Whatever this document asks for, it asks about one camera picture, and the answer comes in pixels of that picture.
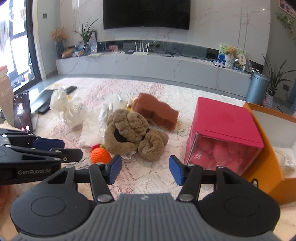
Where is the black tv remote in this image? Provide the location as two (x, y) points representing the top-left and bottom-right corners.
(65, 86), (77, 95)

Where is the green potted floor plant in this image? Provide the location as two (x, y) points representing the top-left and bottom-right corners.
(262, 56), (295, 95)

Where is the pink woven basket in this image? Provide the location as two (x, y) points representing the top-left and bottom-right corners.
(262, 88), (273, 108)

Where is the orange crochet carrot toy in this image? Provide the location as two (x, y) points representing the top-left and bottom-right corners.
(90, 144), (111, 164)

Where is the white wifi router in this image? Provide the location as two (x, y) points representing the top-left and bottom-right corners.
(133, 41), (149, 56)

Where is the black smartphone lit screen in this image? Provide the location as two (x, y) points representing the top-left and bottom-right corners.
(13, 90), (34, 134)

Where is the brown cloud-shaped sponge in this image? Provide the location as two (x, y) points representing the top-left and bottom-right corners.
(132, 93), (179, 131)

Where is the orange open cardboard box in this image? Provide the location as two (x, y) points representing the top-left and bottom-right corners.
(242, 102), (295, 205)

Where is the dried yellow flowers vase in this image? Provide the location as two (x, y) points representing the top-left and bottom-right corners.
(50, 27), (67, 59)

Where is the pink wonderlab box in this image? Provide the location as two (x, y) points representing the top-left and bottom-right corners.
(184, 97), (264, 175)

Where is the yellow snack packet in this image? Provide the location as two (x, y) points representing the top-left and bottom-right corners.
(126, 97), (137, 111)

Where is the crumpled white plastic bag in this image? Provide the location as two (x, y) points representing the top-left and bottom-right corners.
(50, 87), (87, 128)

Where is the teddy bear figure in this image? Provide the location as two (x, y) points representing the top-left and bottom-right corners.
(225, 46), (237, 69)

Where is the green plant glass vase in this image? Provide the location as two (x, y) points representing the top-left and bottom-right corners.
(74, 19), (98, 56)

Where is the blue-grey pedal trash bin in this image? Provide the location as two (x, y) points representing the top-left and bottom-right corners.
(245, 72), (270, 105)

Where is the white marble tv console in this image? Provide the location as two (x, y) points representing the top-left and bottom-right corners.
(56, 53), (251, 97)

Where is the black wall television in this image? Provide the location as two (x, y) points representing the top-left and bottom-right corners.
(103, 0), (191, 30)

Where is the framed wall picture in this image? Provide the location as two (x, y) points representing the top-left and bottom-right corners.
(278, 0), (296, 19)

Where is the brown plush towel toy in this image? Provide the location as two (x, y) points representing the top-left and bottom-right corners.
(104, 109), (169, 162)

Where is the white crinkled plastic bag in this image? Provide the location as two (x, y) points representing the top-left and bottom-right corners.
(79, 93), (126, 148)

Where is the lace tablecloth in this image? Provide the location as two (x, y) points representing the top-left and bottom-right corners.
(14, 77), (246, 202)

